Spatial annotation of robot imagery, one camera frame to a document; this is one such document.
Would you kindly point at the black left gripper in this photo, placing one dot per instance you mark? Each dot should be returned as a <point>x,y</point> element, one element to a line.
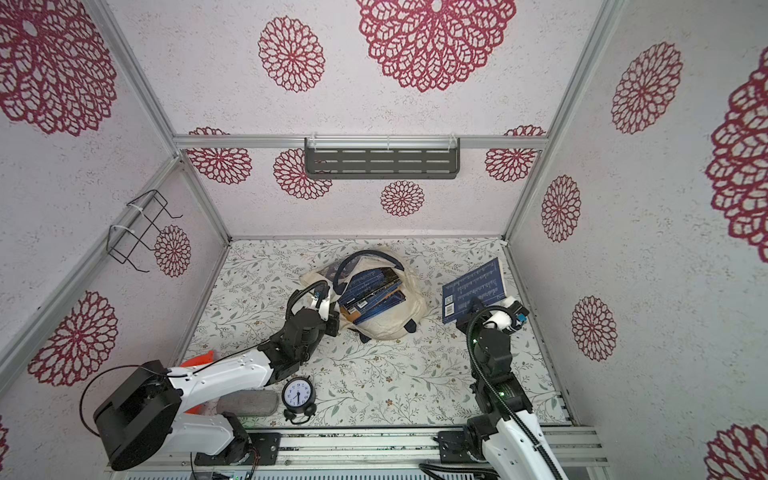
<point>334,319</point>

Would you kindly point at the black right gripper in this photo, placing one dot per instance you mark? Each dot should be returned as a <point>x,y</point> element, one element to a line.
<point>486,335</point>

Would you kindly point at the dark blue book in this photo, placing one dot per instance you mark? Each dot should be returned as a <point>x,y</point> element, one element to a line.
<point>484,283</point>

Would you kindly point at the beige canvas tote bag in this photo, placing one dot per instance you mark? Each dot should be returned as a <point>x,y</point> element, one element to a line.
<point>393,324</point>

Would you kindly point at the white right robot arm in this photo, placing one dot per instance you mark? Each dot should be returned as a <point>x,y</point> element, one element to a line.
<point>510,420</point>

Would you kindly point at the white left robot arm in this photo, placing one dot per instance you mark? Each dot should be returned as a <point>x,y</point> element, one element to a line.
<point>150,413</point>

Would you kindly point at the blue books in bag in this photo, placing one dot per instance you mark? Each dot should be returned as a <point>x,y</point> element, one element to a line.
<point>370,293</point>

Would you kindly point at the black analog alarm clock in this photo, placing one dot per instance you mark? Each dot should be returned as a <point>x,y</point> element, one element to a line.
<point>298,397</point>

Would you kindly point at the grey sponge block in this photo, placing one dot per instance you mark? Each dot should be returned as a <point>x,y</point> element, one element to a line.
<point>249,403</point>

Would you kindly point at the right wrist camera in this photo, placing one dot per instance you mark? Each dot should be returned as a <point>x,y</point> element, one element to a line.
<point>509,316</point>

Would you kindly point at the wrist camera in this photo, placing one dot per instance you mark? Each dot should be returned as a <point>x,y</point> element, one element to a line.
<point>324,306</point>
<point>509,316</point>

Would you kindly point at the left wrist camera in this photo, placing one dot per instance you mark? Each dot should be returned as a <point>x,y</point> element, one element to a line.
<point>324,306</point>

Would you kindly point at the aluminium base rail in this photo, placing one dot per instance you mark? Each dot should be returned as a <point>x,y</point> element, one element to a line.
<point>323,450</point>

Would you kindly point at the grey metal wall shelf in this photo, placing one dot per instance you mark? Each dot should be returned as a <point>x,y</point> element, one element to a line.
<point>386,159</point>

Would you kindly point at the black wire wall rack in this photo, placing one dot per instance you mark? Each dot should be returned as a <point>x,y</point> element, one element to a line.
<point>127,236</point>

